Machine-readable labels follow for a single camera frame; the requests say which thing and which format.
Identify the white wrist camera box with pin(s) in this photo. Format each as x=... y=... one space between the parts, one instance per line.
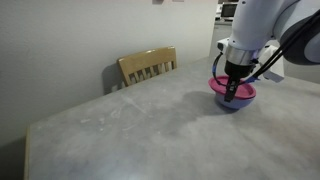
x=275 y=66

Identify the microwave oven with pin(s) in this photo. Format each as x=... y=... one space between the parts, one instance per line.
x=229 y=10

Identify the wooden chair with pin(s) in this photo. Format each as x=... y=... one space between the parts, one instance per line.
x=146 y=58

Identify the blue plastic bowl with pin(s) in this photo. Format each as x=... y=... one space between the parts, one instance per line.
x=240 y=104

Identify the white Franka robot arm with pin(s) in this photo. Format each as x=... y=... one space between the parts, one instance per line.
x=256 y=20

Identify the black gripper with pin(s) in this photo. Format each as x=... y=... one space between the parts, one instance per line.
x=237 y=70

